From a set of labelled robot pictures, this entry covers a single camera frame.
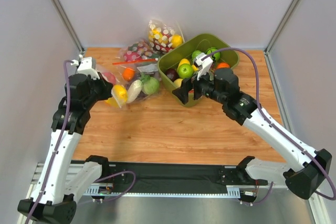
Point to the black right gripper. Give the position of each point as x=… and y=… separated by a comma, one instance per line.
x=196, y=87

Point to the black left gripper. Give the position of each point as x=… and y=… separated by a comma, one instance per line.
x=104, y=87

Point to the clear zip bag with fruit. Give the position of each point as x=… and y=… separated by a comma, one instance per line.
x=119, y=93

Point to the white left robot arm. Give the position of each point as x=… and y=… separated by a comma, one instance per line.
x=55, y=200

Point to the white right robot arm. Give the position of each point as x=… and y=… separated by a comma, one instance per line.
x=304, y=169

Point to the fake yellow quince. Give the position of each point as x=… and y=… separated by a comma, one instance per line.
x=178, y=82

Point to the fake green apple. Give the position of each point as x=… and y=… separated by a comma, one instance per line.
x=185, y=71

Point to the fake dark red plum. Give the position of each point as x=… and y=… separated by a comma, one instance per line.
x=172, y=74

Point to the fake red peach in bag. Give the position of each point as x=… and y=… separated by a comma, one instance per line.
x=109, y=77

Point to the fake yellow lemon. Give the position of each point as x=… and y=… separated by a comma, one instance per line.
x=183, y=61

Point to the fake bumpy green fruit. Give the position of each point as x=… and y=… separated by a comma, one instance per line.
x=195, y=54

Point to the fake green cabbage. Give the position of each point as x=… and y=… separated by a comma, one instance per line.
x=151, y=85

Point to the fake orange in bin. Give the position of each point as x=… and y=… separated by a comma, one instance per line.
x=223, y=65

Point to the fake striped watermelon ball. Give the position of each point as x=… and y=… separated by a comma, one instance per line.
x=215, y=57

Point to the fake orange in bag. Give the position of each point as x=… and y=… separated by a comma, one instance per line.
x=128, y=74

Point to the clear bag with orange zipper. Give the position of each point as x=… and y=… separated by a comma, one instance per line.
x=149, y=67

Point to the polka dot bag with lemon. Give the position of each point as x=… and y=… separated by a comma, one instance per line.
x=163, y=37

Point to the polka dot bag with strawberry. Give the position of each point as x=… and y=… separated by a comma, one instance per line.
x=138, y=50

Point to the green plastic bin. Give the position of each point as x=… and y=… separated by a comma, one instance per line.
x=200, y=42

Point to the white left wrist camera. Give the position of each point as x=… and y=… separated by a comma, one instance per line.
x=86, y=66

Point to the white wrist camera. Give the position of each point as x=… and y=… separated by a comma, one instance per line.
x=203, y=62
x=86, y=66

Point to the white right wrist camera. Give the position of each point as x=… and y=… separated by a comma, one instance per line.
x=203, y=62

